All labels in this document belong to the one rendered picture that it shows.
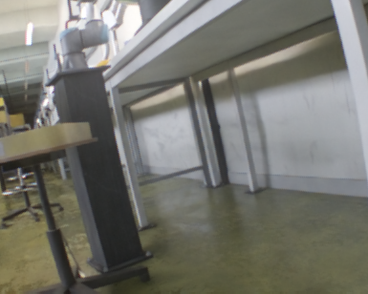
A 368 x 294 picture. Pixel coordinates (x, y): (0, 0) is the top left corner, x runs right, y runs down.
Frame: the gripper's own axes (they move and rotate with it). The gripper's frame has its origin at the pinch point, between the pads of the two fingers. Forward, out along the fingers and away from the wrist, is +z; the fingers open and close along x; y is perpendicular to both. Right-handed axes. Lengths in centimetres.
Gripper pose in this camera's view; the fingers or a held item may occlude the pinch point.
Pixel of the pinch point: (88, 17)
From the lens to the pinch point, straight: 149.0
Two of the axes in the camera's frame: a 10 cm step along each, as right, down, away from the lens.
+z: 2.1, 9.8, 0.5
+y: 5.5, -0.7, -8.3
